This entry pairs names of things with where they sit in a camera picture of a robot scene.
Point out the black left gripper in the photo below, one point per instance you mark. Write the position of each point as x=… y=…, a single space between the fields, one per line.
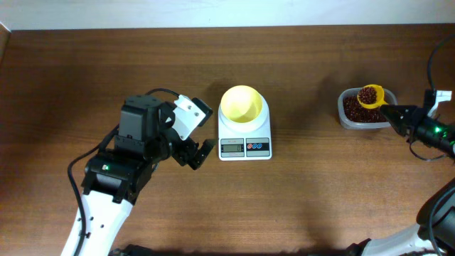
x=182 y=155

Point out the red adzuki beans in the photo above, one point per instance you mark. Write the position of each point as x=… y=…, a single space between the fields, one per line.
x=355 y=113

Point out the white digital kitchen scale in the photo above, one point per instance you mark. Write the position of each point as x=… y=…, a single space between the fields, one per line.
x=245 y=141

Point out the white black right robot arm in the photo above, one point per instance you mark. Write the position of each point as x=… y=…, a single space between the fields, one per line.
x=396 y=191

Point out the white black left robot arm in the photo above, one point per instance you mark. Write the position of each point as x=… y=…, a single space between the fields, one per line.
x=149 y=131

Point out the yellow plastic bowl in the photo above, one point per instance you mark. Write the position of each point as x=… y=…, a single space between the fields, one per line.
x=241 y=104

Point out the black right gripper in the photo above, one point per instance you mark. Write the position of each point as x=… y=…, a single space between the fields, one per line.
x=402 y=125

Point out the yellow measuring scoop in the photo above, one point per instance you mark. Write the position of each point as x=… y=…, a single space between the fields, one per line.
x=371 y=97

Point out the clear plastic bean container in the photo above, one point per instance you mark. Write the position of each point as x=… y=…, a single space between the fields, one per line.
x=346 y=123

